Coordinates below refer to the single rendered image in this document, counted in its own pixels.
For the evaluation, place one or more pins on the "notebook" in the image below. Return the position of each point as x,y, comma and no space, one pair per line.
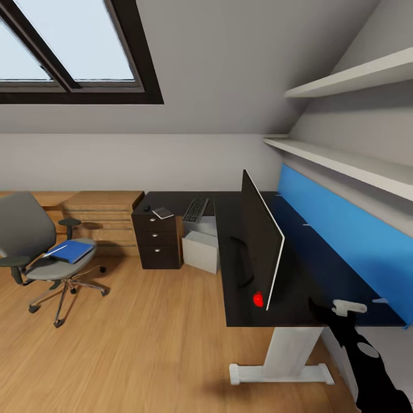
162,212

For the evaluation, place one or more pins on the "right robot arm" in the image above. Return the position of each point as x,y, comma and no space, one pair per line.
369,383

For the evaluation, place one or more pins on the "swivel chair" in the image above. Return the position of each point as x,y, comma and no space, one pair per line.
26,232

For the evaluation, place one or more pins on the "keyboard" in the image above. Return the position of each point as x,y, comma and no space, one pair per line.
195,211

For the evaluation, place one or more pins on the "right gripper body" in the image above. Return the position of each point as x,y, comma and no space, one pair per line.
327,316

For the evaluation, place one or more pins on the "folder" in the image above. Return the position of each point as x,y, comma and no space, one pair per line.
68,251

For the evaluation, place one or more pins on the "monitor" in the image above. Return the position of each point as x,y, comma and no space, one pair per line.
264,240

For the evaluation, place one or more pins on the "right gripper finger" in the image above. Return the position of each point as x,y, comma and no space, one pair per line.
312,306

